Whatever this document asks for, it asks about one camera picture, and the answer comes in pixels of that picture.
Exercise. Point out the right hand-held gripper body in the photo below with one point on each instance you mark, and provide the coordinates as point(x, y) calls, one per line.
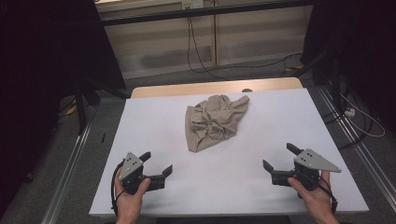
point(309, 168)

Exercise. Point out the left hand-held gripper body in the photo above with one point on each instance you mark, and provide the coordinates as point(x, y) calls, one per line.
point(130, 169)

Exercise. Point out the beige pants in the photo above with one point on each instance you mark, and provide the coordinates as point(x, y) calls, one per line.
point(211, 124)

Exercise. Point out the person's right hand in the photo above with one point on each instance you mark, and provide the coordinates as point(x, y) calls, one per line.
point(314, 199)

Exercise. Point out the person's left hand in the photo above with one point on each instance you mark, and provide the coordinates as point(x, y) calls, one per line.
point(129, 203)

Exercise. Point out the small black floor item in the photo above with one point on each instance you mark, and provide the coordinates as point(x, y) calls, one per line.
point(103, 137)

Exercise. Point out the white power strip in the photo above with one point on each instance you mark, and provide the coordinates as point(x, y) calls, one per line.
point(349, 112)

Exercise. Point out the dark table grommet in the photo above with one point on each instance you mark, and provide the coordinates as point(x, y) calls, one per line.
point(247, 90)

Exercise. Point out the black metal stand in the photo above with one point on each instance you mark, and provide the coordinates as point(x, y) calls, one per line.
point(334, 81)
point(81, 109)

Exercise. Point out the yellow floor tape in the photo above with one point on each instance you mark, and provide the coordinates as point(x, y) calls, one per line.
point(72, 109)

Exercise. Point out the black curtain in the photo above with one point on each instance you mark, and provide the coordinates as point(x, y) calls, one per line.
point(367, 46)
point(46, 77)

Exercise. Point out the black horizontal bar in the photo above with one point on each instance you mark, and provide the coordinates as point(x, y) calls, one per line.
point(202, 12)

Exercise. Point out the aluminium floor rail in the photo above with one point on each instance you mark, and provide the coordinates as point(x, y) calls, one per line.
point(365, 155)
point(67, 174)

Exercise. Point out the white wall socket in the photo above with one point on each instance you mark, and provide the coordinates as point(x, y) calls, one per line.
point(193, 3)

